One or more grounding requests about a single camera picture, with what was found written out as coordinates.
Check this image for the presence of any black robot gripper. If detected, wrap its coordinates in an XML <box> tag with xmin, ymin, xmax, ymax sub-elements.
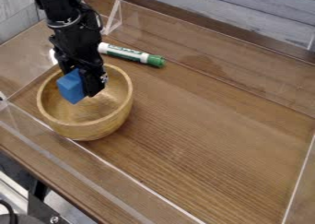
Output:
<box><xmin>47</xmin><ymin>12</ymin><xmax>108</xmax><ymax>97</ymax></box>

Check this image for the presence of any blue rectangular block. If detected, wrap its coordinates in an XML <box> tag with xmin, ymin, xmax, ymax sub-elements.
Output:
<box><xmin>56</xmin><ymin>68</ymin><xmax>86</xmax><ymax>104</ymax></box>

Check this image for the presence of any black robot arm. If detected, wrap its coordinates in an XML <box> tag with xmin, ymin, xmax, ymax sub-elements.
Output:
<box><xmin>35</xmin><ymin>0</ymin><xmax>106</xmax><ymax>97</ymax></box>

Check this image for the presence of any brown wooden bowl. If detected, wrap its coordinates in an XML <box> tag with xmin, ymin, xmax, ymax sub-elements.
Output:
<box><xmin>36</xmin><ymin>65</ymin><xmax>134</xmax><ymax>141</ymax></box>

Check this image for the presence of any green and white marker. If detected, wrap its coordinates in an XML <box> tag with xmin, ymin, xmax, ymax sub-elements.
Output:
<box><xmin>99</xmin><ymin>42</ymin><xmax>166</xmax><ymax>68</ymax></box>

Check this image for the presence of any black table leg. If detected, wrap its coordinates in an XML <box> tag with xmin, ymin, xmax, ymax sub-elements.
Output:
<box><xmin>32</xmin><ymin>180</ymin><xmax>48</xmax><ymax>202</ymax></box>

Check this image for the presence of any clear acrylic corner bracket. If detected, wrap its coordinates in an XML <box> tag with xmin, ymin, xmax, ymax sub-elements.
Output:
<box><xmin>102</xmin><ymin>0</ymin><xmax>122</xmax><ymax>35</ymax></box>

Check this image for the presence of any black cable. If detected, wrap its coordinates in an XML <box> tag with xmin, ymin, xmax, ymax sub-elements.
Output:
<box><xmin>0</xmin><ymin>198</ymin><xmax>19</xmax><ymax>224</ymax></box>

